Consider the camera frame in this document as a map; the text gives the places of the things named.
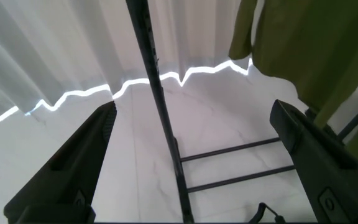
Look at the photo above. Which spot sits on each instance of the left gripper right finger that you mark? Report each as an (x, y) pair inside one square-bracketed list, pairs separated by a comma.
[(331, 177)]

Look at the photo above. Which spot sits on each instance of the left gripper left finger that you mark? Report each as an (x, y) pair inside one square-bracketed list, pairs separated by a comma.
[(61, 180)]

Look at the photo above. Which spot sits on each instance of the green printed shirt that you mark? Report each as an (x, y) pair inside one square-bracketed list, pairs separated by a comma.
[(306, 40)]

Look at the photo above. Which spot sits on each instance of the black clothes rack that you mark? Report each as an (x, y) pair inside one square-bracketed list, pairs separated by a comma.
[(148, 46)]

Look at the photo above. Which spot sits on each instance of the white curtain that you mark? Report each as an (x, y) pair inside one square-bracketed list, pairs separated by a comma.
[(57, 46)]

